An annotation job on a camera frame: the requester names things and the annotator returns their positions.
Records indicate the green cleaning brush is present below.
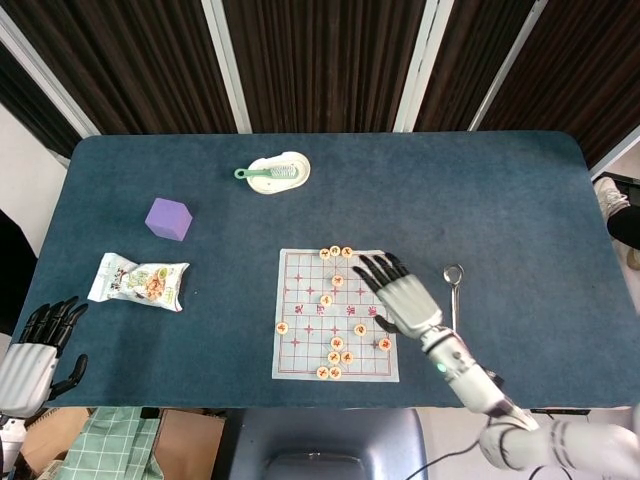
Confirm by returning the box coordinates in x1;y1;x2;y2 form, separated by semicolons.
234;165;298;180

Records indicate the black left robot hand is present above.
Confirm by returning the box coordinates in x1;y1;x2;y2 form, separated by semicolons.
0;295;90;419

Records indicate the grey blue robot torso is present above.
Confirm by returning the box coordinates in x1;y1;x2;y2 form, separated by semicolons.
223;407;429;480

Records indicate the green checkered cloth bag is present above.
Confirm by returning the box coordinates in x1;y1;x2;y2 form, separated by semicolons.
64;407;166;480

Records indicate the paper Chinese chess board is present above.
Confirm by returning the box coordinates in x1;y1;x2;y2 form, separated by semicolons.
271;248;401;384

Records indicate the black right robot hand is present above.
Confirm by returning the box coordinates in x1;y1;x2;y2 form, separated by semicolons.
351;250;445;340

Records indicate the brown slatted partition panel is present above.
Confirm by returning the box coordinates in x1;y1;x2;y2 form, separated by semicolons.
0;0;251;138
202;0;454;135
468;0;640;177
394;0;549;134
0;42;85;160

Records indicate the metal spoon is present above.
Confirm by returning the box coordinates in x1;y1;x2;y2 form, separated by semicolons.
442;263;466;335

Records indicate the white green snack bag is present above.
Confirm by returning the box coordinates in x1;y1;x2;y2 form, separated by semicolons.
86;252;191;314

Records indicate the blue table cloth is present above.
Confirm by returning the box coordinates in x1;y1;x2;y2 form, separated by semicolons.
9;130;635;412

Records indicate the brown cardboard box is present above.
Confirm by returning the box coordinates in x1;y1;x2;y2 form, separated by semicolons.
21;407;226;480

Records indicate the black trouser leg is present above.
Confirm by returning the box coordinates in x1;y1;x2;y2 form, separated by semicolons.
606;203;640;249

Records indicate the black garment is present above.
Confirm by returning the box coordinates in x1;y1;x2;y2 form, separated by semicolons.
0;206;39;337

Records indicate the white soap dish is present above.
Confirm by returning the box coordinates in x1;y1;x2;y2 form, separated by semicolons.
248;151;312;195

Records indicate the purple foam cube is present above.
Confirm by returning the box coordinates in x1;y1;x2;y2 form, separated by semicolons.
144;197;195;244

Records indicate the black cable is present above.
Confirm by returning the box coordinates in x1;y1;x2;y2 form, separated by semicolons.
408;433;577;480

